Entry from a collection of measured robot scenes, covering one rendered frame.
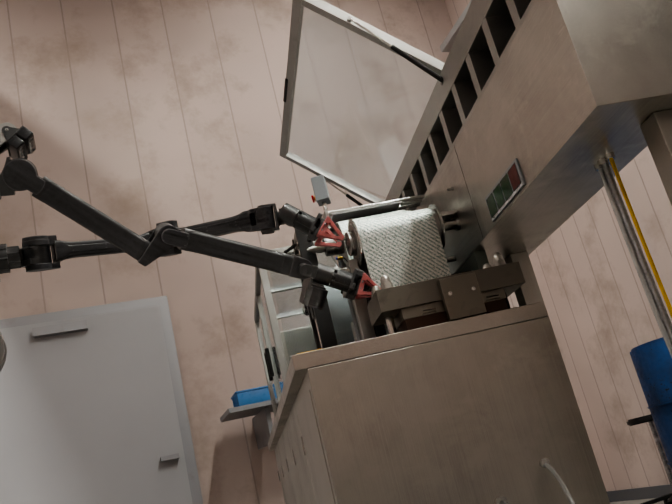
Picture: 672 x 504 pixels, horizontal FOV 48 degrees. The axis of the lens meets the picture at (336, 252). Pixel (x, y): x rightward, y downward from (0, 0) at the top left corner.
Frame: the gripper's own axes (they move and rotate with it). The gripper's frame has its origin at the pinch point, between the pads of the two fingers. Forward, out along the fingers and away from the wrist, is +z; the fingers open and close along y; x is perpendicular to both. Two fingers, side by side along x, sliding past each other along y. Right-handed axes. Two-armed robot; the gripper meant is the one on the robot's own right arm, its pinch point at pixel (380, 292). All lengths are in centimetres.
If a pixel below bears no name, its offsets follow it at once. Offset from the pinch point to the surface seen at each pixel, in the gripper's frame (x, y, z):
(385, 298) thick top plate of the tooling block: -7.6, 20.0, 0.0
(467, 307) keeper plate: -3.8, 22.0, 20.7
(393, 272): 6.9, 0.3, 1.9
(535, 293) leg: 19, -13, 47
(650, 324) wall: 128, -279, 209
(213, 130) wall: 200, -346, -137
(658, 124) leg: 27, 77, 38
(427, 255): 15.2, 0.2, 10.1
